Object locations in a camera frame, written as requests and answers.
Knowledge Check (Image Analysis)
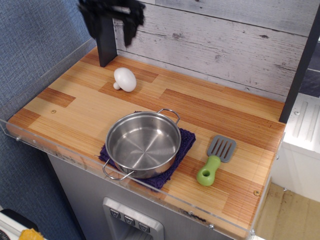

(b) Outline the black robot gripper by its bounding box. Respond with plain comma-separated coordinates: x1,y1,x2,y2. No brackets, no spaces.
78,0,146,47

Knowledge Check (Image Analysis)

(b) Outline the white toy mushroom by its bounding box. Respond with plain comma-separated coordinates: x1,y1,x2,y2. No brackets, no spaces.
113,67,137,92

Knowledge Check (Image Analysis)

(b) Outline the stainless steel pot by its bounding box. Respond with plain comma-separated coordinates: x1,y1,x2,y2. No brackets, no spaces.
102,107,182,181

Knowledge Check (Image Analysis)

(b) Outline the purple cloth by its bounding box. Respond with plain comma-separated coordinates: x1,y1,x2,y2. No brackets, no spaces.
97,110,197,191

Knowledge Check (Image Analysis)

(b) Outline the clear acrylic guard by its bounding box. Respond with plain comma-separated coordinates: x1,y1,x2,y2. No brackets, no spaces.
0,49,285,240

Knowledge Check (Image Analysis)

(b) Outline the green grey toy spatula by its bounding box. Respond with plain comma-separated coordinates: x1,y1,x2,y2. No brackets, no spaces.
196,135,237,187

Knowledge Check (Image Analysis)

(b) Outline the grey toy fridge cabinet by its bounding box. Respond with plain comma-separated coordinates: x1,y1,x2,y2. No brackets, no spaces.
49,156,255,240

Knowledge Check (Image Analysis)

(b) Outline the silver dispenser panel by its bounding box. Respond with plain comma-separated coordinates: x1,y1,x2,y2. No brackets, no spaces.
102,197,165,240

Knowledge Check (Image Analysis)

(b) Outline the black yellow object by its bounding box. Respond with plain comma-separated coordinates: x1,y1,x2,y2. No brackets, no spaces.
0,209,46,240

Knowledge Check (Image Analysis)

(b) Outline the white side cabinet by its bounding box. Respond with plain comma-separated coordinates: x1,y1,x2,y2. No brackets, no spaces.
270,93,320,202

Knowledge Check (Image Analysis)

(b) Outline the dark right post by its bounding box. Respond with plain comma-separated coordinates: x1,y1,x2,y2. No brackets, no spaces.
278,4,320,124

